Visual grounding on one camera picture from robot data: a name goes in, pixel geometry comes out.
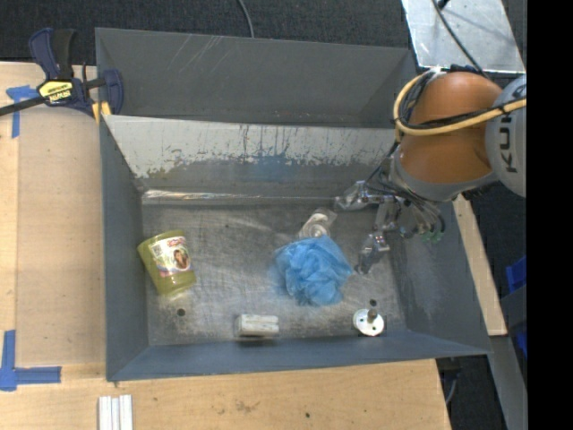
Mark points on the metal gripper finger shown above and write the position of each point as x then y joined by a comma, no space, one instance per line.
370,251
358,196

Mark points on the blue mesh bath sponge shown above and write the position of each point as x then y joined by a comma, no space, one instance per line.
311,271

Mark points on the white round disc with stem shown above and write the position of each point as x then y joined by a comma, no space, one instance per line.
368,323

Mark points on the white rectangular block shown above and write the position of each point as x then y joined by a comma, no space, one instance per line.
256,325

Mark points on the grey metal bin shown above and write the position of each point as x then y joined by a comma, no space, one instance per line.
250,83

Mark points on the green cup with picture label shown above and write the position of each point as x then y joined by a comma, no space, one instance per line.
168,262

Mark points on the pale wood board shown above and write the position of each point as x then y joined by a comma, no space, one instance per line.
58,240

